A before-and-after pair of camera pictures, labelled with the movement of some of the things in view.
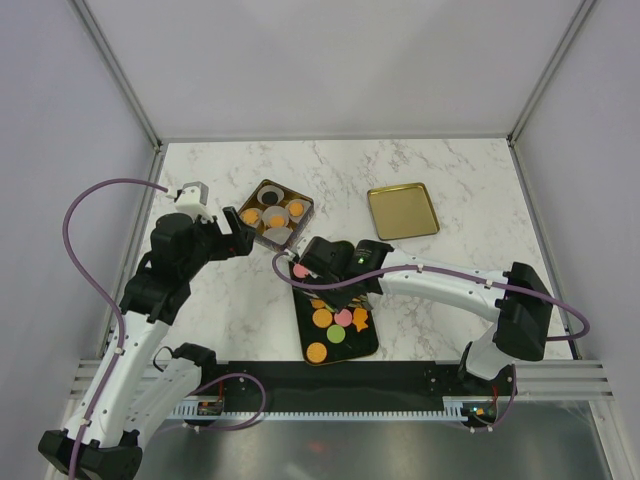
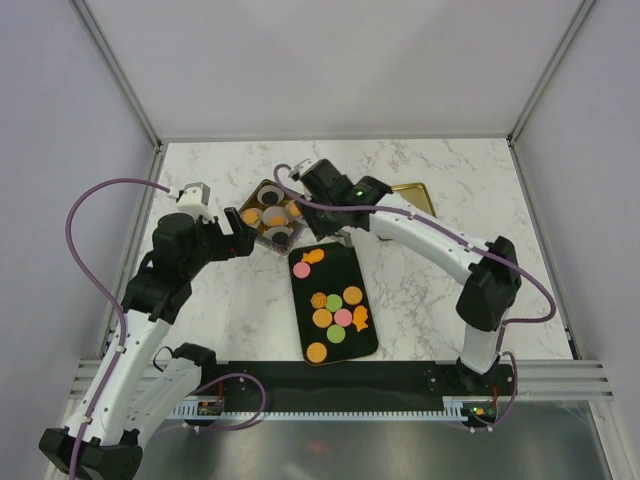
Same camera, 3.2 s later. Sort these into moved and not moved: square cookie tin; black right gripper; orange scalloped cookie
Moved: black right gripper
Not moved: square cookie tin; orange scalloped cookie
